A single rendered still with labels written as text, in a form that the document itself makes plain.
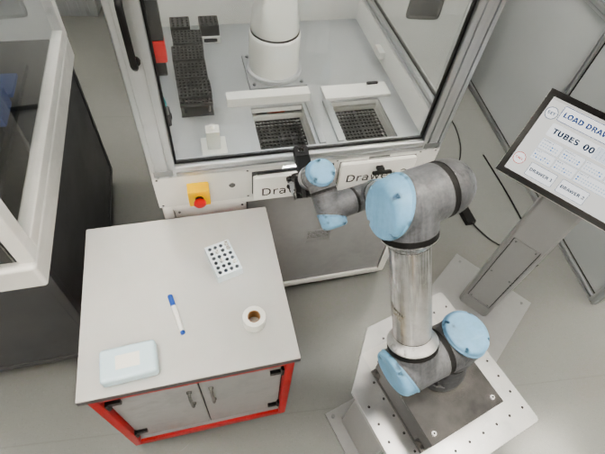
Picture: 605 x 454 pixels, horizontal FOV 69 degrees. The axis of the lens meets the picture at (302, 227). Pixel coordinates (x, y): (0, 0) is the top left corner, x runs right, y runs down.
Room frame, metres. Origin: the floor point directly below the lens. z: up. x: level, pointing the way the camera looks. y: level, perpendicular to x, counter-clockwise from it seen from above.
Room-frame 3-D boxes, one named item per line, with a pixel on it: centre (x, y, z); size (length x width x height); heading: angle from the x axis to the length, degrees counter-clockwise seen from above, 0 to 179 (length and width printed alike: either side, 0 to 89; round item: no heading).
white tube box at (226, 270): (0.74, 0.24, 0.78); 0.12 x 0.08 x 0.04; 34
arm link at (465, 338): (0.46, -0.41, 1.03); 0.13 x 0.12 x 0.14; 123
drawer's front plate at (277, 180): (1.04, 0.05, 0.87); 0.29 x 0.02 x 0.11; 110
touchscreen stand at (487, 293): (1.11, -0.93, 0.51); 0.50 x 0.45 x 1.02; 146
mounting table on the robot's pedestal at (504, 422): (0.44, -0.43, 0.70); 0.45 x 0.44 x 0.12; 34
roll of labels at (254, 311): (0.55, 0.11, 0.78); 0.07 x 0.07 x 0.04
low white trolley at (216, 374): (0.63, 0.34, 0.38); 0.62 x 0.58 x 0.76; 110
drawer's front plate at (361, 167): (1.16, -0.24, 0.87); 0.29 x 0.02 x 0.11; 110
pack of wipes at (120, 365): (0.37, 0.42, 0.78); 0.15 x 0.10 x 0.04; 112
